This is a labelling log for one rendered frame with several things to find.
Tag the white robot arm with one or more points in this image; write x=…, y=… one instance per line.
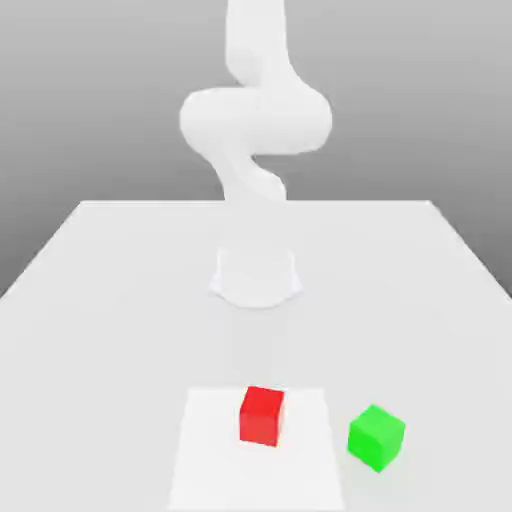
x=256, y=120

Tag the small green cube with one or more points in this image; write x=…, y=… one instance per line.
x=376, y=438

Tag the small red cube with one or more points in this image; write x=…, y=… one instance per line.
x=260, y=416

